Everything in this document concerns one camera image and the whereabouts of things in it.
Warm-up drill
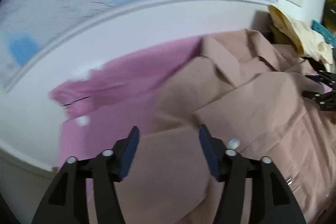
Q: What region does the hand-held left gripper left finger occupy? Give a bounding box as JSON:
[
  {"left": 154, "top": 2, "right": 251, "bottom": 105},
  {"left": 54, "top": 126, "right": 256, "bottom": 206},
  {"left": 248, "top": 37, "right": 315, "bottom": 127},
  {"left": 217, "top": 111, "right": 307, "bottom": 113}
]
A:
[{"left": 31, "top": 126, "right": 140, "bottom": 224}]

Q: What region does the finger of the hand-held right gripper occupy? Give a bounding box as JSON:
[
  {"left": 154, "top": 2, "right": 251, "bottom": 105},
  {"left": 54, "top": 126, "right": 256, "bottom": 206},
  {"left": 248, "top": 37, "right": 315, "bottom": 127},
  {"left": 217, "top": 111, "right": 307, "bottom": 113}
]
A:
[
  {"left": 302, "top": 91, "right": 336, "bottom": 104},
  {"left": 306, "top": 70, "right": 336, "bottom": 89}
]

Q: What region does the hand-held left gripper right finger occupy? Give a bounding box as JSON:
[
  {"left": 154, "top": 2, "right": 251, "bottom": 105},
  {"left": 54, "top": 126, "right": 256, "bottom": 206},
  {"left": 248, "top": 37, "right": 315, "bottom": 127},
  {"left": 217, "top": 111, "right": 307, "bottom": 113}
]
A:
[{"left": 198, "top": 124, "right": 306, "bottom": 224}]

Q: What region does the pink jacket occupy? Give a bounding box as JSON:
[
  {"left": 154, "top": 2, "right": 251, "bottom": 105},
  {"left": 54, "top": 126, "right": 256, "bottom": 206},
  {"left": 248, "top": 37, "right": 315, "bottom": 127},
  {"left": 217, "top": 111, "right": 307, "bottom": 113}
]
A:
[{"left": 114, "top": 28, "right": 336, "bottom": 224}]

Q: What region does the blue perforated plastic basket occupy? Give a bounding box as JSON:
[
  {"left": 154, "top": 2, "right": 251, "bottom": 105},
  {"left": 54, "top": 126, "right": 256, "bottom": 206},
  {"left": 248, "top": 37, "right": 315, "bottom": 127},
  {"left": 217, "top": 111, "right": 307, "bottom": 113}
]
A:
[{"left": 311, "top": 20, "right": 336, "bottom": 45}]

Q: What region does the cream garment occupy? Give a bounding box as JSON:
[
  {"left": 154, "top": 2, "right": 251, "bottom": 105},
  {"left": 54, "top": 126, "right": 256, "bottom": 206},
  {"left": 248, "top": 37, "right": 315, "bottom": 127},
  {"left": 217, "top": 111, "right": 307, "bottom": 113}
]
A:
[{"left": 268, "top": 5, "right": 336, "bottom": 72}]

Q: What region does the pink floral blanket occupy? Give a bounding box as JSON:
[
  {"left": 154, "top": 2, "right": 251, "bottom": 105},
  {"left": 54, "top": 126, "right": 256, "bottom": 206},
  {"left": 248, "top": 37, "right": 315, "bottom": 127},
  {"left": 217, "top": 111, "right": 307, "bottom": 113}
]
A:
[{"left": 50, "top": 35, "right": 208, "bottom": 201}]

